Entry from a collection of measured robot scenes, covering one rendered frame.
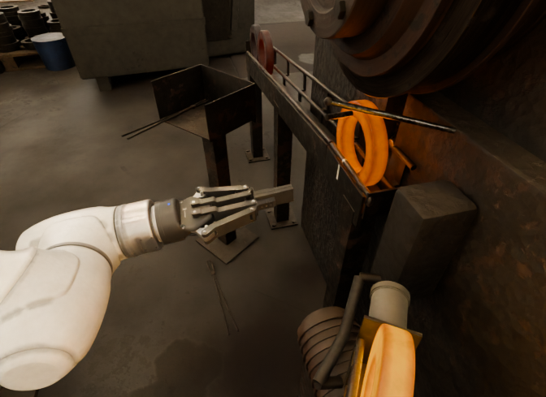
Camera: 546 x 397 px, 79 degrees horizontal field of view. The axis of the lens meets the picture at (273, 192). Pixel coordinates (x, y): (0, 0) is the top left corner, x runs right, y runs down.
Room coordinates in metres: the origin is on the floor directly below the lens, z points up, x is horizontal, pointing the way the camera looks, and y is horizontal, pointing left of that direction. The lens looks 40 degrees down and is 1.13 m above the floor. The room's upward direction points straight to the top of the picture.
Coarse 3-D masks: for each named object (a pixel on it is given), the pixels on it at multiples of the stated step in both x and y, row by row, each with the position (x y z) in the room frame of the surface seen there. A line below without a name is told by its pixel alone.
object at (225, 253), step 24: (192, 72) 1.14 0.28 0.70; (216, 72) 1.12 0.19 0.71; (168, 96) 1.06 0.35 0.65; (192, 96) 1.13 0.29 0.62; (216, 96) 1.13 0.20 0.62; (240, 96) 0.96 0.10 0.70; (168, 120) 1.01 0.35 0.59; (192, 120) 1.00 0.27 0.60; (216, 120) 0.88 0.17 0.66; (240, 120) 0.95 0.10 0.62; (216, 144) 0.97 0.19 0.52; (216, 168) 0.96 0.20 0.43; (216, 240) 0.99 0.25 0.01; (240, 240) 0.99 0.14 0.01
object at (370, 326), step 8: (368, 320) 0.22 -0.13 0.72; (376, 320) 0.22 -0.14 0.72; (360, 328) 0.22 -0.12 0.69; (368, 328) 0.22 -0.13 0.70; (376, 328) 0.22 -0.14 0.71; (400, 328) 0.21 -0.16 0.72; (360, 336) 0.22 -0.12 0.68; (368, 336) 0.22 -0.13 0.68; (416, 336) 0.20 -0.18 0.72; (368, 344) 0.22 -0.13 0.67; (416, 344) 0.20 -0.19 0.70; (352, 352) 0.22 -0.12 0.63; (368, 352) 0.21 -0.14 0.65
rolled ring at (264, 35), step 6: (264, 30) 1.49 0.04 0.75; (258, 36) 1.53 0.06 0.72; (264, 36) 1.44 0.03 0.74; (270, 36) 1.45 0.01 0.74; (258, 42) 1.54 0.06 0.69; (264, 42) 1.43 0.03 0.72; (270, 42) 1.42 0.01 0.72; (258, 48) 1.54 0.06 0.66; (264, 48) 1.43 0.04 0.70; (270, 48) 1.41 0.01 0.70; (258, 54) 1.54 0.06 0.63; (264, 54) 1.54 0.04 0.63; (270, 54) 1.40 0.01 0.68; (258, 60) 1.55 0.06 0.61; (264, 60) 1.53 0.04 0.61; (270, 60) 1.40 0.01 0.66; (264, 66) 1.50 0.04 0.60; (270, 66) 1.40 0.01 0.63; (264, 72) 1.43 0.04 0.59; (270, 72) 1.42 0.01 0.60
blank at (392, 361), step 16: (384, 336) 0.18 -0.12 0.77; (400, 336) 0.18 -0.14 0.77; (384, 352) 0.16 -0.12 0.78; (400, 352) 0.16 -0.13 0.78; (368, 368) 0.18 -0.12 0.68; (384, 368) 0.14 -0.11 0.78; (400, 368) 0.14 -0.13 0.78; (368, 384) 0.16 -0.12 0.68; (384, 384) 0.12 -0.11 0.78; (400, 384) 0.12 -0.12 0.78
